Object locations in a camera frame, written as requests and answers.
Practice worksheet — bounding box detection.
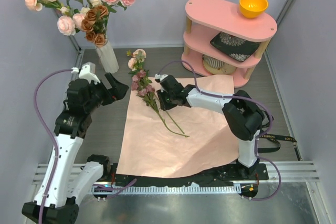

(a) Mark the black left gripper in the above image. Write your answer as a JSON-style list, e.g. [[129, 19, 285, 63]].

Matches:
[[85, 72, 128, 112]]

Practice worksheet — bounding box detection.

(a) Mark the mauve flower stem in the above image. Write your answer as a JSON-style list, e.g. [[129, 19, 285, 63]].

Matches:
[[130, 69, 188, 138]]

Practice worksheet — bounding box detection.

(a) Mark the peach rose flower stem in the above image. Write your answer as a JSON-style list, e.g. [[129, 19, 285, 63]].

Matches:
[[126, 49, 186, 135]]

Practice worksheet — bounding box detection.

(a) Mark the pink wrapping paper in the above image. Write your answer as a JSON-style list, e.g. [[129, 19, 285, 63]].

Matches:
[[117, 91, 238, 178]]

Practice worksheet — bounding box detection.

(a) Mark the brown rose flower stem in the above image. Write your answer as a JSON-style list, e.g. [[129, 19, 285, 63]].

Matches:
[[81, 4, 109, 48]]

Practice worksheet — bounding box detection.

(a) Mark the light pink peony stem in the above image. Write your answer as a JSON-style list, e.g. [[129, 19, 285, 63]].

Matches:
[[57, 13, 86, 36]]

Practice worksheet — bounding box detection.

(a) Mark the black ribbon with gold lettering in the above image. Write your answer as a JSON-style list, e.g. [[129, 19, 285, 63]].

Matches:
[[257, 108, 299, 154]]

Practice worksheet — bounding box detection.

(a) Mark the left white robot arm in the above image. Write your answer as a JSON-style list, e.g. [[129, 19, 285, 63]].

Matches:
[[22, 73, 129, 223]]

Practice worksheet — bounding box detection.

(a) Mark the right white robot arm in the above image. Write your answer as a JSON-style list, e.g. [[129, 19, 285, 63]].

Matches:
[[155, 74, 265, 179]]

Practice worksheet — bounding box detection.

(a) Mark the white ribbed ceramic vase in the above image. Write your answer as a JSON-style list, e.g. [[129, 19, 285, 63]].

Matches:
[[96, 41, 119, 73]]

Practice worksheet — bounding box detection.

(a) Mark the striped ceramic bowl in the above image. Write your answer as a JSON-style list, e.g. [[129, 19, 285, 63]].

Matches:
[[202, 55, 237, 75]]

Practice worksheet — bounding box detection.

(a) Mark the pink three-tier shelf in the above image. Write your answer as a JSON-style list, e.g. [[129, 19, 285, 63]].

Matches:
[[181, 0, 277, 88]]

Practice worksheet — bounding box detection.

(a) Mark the black floral square plate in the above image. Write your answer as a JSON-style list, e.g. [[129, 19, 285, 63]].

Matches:
[[210, 32, 260, 62]]

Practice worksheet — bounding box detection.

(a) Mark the orange plastic bowl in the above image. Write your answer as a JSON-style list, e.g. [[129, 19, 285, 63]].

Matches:
[[239, 0, 268, 19]]

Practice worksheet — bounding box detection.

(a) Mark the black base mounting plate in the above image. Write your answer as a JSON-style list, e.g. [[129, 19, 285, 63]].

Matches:
[[111, 163, 269, 187]]

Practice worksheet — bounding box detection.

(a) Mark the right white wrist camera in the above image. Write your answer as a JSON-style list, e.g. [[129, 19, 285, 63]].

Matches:
[[154, 74, 168, 83]]

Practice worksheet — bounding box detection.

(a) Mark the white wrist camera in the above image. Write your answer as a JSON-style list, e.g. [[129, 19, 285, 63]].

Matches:
[[154, 74, 168, 83], [71, 62, 101, 84]]

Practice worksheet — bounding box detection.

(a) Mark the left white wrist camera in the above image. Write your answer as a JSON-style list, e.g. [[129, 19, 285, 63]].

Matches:
[[71, 62, 101, 84]]

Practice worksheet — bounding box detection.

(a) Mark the white perforated cable duct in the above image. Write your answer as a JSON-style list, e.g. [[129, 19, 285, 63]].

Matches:
[[89, 184, 242, 195]]

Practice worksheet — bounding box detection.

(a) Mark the aluminium frame rail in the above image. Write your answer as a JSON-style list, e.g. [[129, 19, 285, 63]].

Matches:
[[32, 161, 320, 185]]

